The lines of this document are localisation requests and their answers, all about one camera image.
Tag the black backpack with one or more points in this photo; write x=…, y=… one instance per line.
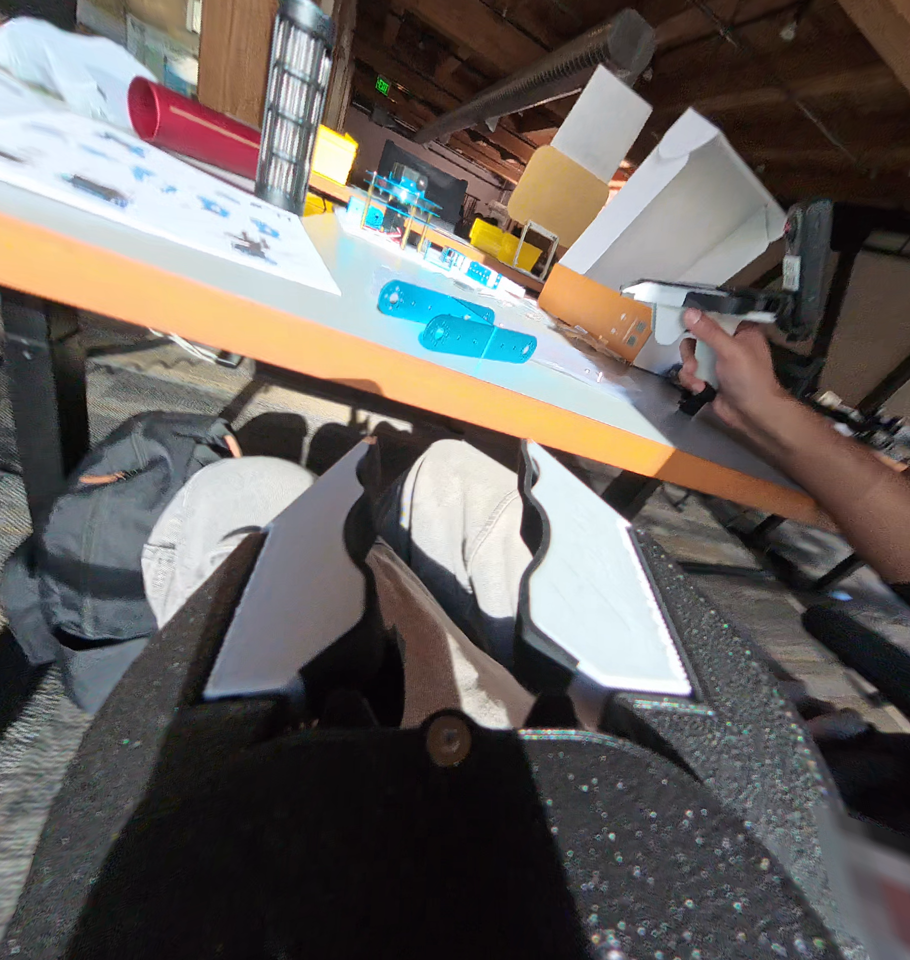
x=102, y=540

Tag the blue metal bracket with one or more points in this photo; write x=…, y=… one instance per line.
x=455, y=337

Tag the white plastic bag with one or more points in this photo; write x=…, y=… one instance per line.
x=57, y=60

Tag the pale yellow panel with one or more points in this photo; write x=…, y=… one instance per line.
x=560, y=187

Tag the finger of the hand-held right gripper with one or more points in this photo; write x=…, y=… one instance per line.
x=657, y=289

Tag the black monitor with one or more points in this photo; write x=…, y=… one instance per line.
x=447, y=195

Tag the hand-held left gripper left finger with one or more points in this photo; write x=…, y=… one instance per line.
x=290, y=600

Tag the open white cardboard box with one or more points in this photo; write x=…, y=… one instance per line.
x=687, y=210

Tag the white instruction sheet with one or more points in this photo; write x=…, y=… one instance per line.
x=162, y=202

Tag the grey flexible duct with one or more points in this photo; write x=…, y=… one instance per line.
x=537, y=75

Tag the small blue metal part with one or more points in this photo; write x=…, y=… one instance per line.
x=483, y=275

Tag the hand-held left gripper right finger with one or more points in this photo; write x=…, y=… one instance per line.
x=605, y=600

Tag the person's right hand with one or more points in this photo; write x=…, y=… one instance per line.
x=747, y=367

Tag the red tube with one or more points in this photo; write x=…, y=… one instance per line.
x=192, y=127

